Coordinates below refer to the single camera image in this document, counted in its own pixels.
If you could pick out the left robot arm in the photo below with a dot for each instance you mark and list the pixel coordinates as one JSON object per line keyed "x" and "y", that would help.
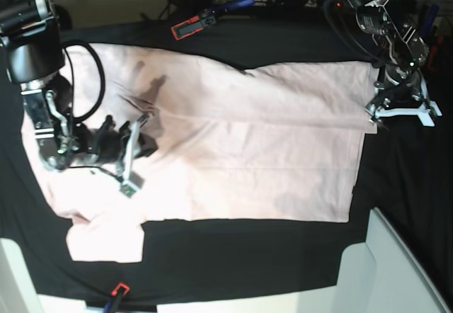
{"x": 403, "y": 52}

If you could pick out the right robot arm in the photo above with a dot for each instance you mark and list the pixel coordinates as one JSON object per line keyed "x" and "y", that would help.
{"x": 34, "y": 55}

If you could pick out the pink T-shirt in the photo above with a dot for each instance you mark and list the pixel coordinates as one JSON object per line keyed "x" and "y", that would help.
{"x": 280, "y": 142}

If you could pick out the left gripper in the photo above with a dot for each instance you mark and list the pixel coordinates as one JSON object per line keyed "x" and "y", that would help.
{"x": 408, "y": 97}

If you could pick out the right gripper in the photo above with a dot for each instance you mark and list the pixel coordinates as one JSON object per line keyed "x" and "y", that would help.
{"x": 113, "y": 152}

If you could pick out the red blue front clamp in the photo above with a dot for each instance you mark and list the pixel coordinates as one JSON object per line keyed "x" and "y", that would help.
{"x": 116, "y": 297}

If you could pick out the red clamp at right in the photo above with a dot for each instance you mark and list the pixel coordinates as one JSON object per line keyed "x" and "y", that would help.
{"x": 436, "y": 44}

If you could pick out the red black blue clamp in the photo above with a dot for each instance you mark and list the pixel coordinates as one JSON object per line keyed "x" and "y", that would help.
{"x": 207, "y": 18}

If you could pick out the white cabinet left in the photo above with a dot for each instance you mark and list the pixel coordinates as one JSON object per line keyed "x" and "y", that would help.
{"x": 18, "y": 293}

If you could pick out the black table cloth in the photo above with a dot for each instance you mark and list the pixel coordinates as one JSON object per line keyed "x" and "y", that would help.
{"x": 406, "y": 171}

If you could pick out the black power strip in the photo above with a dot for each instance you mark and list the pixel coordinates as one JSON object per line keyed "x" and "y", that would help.
{"x": 295, "y": 3}

